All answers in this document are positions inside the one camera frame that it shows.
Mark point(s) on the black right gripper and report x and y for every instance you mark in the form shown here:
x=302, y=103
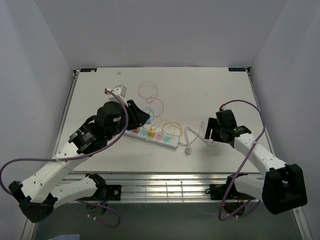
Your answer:
x=212, y=124

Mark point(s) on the blue charger plug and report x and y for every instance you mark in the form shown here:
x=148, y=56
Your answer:
x=149, y=121

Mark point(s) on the yellow charger plug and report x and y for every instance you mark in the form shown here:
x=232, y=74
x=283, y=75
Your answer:
x=151, y=132

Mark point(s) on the aluminium rail frame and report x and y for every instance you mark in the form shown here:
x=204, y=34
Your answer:
x=179, y=100

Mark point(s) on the blue left corner label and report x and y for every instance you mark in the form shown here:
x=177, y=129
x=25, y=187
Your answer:
x=88, y=70

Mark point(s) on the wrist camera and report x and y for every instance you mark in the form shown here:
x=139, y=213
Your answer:
x=119, y=91
x=224, y=108

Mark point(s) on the blue right corner label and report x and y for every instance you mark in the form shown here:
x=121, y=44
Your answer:
x=237, y=69

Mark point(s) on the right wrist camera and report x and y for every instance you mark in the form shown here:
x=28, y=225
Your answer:
x=224, y=108

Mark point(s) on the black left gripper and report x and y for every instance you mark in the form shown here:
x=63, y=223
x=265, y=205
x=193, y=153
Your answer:
x=138, y=117

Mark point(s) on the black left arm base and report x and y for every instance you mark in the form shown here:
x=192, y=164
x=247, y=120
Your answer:
x=103, y=196

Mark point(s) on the blue corner label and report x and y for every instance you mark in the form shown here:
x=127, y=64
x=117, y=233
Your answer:
x=237, y=69
x=88, y=70

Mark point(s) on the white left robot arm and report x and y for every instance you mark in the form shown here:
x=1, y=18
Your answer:
x=40, y=194

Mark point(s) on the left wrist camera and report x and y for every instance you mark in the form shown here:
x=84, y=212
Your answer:
x=119, y=91

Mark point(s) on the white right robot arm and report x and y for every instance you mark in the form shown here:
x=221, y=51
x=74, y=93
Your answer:
x=282, y=186

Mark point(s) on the white multicolour power strip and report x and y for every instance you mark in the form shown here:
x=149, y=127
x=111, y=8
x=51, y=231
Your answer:
x=161, y=139

